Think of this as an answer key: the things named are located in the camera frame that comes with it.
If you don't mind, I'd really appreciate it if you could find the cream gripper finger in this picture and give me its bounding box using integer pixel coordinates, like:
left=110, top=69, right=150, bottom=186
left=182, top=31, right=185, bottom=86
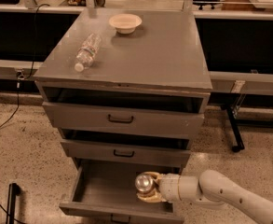
left=139, top=172, right=164, bottom=185
left=137, top=189, right=165, bottom=203

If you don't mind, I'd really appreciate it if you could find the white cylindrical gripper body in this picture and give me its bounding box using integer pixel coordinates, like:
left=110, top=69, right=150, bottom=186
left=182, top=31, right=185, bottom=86
left=158, top=174, right=180, bottom=203

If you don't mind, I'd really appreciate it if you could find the orange soda can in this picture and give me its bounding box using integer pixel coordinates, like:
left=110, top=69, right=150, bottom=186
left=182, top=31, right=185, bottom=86
left=135, top=174, right=155, bottom=193

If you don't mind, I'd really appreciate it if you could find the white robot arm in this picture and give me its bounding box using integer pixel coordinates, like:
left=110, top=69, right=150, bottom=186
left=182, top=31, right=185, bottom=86
left=135, top=170, right=273, bottom=224

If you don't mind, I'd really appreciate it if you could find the bottom grey open drawer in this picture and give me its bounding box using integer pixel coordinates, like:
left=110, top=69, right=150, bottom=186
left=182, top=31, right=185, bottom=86
left=60, top=160, right=184, bottom=224

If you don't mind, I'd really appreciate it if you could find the middle grey drawer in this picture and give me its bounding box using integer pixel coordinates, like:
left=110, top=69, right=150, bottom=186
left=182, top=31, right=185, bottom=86
left=61, top=139, right=190, bottom=167

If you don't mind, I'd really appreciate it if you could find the grey metal drawer cabinet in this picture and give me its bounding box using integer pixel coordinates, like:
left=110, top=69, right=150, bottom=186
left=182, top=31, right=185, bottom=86
left=33, top=7, right=213, bottom=172

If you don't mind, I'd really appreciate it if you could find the top grey drawer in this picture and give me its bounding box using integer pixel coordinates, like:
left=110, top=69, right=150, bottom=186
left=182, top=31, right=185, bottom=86
left=43, top=102, right=204, bottom=139

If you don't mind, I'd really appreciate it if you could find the black wheeled table leg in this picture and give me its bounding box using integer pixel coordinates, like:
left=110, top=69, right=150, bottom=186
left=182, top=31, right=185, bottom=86
left=222, top=105, right=245, bottom=152

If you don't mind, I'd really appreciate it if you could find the clear plastic water bottle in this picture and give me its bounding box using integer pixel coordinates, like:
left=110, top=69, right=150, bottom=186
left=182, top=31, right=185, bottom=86
left=74, top=33, right=102, bottom=72

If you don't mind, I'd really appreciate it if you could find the black floor stand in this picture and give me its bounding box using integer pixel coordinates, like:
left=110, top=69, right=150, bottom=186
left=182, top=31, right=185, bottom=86
left=6, top=183, right=20, bottom=224

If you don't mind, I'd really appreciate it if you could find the white paper bowl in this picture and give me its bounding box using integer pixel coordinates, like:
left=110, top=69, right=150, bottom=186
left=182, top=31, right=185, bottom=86
left=109, top=14, right=143, bottom=35

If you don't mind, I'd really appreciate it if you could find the black hanging cable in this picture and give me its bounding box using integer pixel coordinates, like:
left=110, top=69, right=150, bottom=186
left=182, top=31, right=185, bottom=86
left=0, top=3, right=51, bottom=134

